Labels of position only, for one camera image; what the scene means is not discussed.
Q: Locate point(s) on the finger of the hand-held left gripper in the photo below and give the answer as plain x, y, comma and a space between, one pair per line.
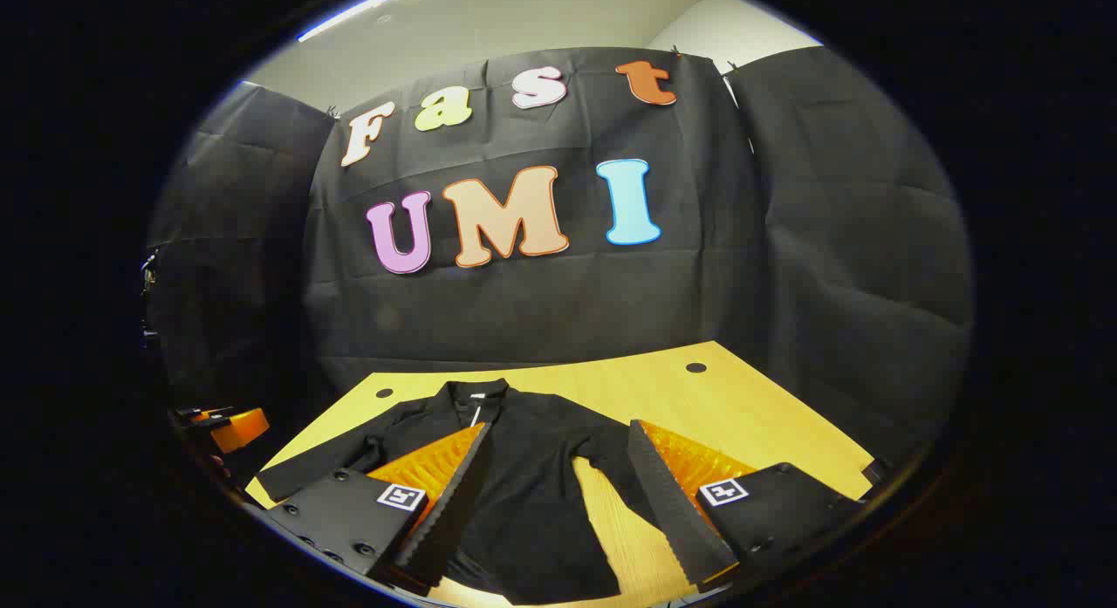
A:
240, 429

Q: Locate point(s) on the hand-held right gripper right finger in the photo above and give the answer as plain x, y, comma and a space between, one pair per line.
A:
672, 503

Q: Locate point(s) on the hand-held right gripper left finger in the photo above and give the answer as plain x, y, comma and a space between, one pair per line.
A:
445, 512

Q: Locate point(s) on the black buttoned jacket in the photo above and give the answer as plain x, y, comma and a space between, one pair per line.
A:
532, 468

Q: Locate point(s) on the black backdrop cloth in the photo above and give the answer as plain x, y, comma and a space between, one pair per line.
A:
567, 303

